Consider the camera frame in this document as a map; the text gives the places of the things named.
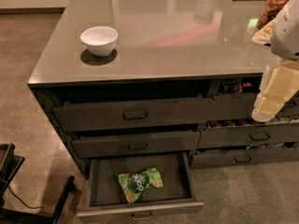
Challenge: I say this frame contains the black cable on floor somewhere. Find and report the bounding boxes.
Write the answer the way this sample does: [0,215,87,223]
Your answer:
[6,182,45,215]

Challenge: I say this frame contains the open bottom left drawer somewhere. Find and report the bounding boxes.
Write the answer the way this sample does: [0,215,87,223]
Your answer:
[78,152,204,222]

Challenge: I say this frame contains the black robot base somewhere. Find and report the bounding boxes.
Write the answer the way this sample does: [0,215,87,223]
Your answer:
[0,142,76,224]

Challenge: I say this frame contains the dark kitchen island cabinet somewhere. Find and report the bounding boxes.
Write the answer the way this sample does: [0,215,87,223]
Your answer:
[28,0,298,173]

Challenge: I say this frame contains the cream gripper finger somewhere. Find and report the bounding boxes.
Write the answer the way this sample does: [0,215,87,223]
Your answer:
[251,96,284,122]
[265,60,299,103]

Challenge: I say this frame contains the snack bags in top drawer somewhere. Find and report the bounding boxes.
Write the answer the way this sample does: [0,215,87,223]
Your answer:
[220,77,260,93]

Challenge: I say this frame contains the bottom right dark drawer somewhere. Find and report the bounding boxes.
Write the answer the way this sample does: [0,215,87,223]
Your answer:
[190,147,299,169]

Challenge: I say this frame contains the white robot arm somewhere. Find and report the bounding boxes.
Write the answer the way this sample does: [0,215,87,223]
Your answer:
[251,0,299,122]

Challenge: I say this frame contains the middle right dark drawer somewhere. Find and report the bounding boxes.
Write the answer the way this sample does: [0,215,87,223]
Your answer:
[198,123,299,148]

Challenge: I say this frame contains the top right dark drawer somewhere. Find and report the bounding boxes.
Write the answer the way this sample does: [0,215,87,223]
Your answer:
[208,92,299,120]

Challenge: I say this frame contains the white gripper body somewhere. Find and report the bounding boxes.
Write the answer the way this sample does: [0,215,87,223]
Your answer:
[254,65,277,109]

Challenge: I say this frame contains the dark drawer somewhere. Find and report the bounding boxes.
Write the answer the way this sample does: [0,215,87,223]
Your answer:
[198,123,299,148]
[52,97,212,132]
[208,92,299,120]
[72,131,201,158]
[190,147,299,169]

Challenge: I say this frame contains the middle left dark drawer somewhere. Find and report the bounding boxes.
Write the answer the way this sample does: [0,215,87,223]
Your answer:
[72,131,201,158]

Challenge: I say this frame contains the white ceramic bowl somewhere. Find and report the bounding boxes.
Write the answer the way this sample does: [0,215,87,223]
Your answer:
[80,26,118,57]

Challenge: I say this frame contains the glass jar of nuts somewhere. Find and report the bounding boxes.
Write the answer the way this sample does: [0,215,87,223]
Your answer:
[257,0,289,29]

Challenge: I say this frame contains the green rice chip bag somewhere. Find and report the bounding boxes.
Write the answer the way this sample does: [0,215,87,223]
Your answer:
[118,167,164,203]

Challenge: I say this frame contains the top left dark drawer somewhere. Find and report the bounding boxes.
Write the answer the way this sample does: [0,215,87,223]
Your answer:
[52,97,212,132]

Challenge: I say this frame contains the snacks in middle drawer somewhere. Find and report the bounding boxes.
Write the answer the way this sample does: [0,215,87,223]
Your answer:
[207,118,299,129]

